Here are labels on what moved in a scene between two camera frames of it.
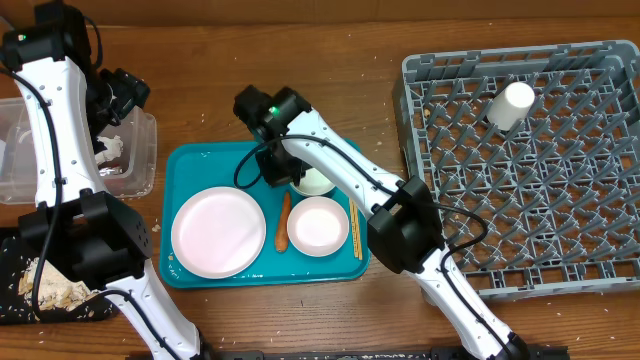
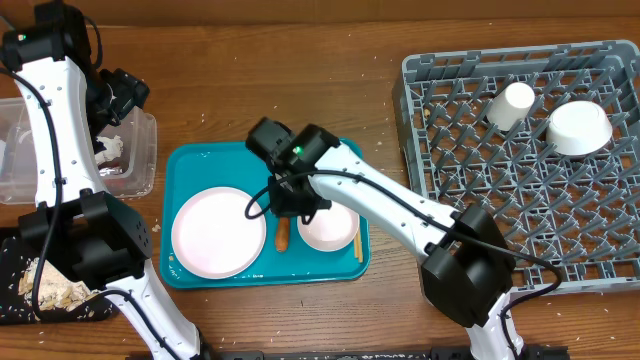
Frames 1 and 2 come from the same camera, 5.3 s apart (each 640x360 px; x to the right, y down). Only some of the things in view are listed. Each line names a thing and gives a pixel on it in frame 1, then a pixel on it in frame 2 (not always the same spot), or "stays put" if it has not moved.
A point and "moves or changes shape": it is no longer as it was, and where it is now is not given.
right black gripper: [276, 170] to [293, 201]
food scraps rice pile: [56, 290] stays put
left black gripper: [130, 90] stays put
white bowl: [314, 183] moves or changes shape
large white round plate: [218, 232] stays put
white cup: [512, 106] stays put
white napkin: [113, 151] stays put
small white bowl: [318, 226] moves or changes shape
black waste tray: [13, 307] stays put
